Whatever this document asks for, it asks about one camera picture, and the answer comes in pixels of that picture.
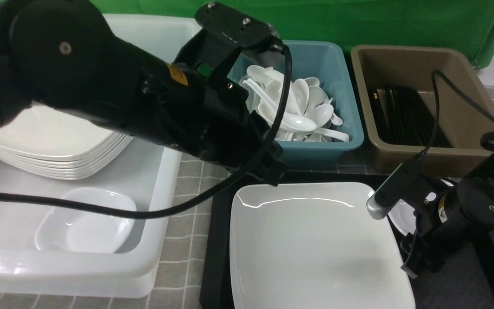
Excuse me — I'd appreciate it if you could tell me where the small white bowl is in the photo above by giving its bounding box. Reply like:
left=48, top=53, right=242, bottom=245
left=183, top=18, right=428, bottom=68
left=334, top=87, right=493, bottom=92
left=388, top=177, right=457, bottom=236
left=34, top=187, right=137, bottom=254

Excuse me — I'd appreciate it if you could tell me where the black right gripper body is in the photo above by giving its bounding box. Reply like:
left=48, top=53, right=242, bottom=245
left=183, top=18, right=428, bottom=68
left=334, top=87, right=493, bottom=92
left=401, top=180, right=475, bottom=279

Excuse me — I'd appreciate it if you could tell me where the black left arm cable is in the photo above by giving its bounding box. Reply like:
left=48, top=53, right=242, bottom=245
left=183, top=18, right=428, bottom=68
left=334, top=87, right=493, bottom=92
left=0, top=45, right=293, bottom=220

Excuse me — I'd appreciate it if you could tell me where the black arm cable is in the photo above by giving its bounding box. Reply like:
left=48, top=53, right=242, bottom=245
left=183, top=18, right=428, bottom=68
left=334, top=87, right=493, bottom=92
left=0, top=45, right=293, bottom=220
left=419, top=70, right=494, bottom=159

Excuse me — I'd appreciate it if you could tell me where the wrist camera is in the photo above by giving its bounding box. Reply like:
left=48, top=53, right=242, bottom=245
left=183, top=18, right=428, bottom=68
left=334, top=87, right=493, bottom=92
left=366, top=158, right=422, bottom=220
left=194, top=1, right=284, bottom=61

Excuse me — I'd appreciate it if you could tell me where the pile of black chopsticks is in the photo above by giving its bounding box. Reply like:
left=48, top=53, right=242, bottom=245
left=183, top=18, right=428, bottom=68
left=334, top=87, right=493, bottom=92
left=368, top=85, right=452, bottom=148

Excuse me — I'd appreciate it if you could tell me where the green backdrop cloth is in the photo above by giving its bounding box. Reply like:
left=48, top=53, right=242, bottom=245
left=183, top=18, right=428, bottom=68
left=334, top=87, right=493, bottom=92
left=91, top=0, right=494, bottom=67

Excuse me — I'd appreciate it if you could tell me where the stack of white plates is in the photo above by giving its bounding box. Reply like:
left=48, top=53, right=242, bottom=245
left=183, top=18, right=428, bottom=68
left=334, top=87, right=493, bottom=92
left=0, top=136, right=133, bottom=180

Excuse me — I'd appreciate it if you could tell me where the teal plastic bin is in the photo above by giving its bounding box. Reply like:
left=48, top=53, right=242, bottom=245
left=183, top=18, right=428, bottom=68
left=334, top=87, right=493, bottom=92
left=226, top=40, right=364, bottom=169

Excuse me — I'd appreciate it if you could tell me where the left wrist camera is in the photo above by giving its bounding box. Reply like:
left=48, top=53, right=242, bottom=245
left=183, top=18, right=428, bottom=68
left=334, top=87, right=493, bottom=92
left=194, top=1, right=284, bottom=61

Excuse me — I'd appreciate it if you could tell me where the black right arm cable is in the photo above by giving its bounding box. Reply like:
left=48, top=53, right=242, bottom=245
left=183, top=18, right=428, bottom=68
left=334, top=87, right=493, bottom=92
left=419, top=70, right=494, bottom=159

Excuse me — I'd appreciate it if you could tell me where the grey checked tablecloth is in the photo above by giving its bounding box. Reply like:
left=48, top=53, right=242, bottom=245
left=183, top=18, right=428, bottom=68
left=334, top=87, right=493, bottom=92
left=0, top=86, right=494, bottom=309

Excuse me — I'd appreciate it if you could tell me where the large white rice plate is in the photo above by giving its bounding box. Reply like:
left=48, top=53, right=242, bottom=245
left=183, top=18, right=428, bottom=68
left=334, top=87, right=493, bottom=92
left=229, top=182, right=416, bottom=309

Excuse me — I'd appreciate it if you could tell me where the brown plastic bin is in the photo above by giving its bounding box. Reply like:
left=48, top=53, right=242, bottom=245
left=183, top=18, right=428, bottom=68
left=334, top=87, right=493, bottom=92
left=350, top=45, right=494, bottom=177

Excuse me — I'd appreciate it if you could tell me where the white ceramic soup spoon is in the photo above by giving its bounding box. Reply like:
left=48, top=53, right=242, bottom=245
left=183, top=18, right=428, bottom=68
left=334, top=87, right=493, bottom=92
left=242, top=78, right=318, bottom=134

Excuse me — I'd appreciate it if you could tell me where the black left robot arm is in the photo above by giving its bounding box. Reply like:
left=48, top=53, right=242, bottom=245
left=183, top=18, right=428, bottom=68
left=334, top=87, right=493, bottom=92
left=0, top=0, right=287, bottom=185

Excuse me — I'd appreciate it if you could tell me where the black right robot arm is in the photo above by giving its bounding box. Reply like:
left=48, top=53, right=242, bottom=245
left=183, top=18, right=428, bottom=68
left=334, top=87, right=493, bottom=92
left=400, top=153, right=494, bottom=279

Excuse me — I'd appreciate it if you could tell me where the pile of white spoons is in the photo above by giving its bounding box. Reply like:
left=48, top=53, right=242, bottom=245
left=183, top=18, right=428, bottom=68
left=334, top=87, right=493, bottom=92
left=238, top=65, right=350, bottom=142

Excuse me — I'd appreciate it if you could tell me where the top stacked white plate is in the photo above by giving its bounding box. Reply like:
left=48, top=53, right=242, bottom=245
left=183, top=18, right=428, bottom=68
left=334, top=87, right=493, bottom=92
left=0, top=106, right=122, bottom=161

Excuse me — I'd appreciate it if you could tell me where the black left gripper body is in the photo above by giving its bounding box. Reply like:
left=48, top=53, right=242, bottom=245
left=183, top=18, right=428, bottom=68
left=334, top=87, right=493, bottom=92
left=140, top=30, right=288, bottom=187

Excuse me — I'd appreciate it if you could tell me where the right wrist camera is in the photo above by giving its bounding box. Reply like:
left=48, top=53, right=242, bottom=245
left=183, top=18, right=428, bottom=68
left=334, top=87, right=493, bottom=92
left=366, top=158, right=422, bottom=220

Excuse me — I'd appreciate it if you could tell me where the large translucent white bin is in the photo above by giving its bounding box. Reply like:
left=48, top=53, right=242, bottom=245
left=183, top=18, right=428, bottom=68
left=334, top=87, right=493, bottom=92
left=0, top=13, right=207, bottom=299

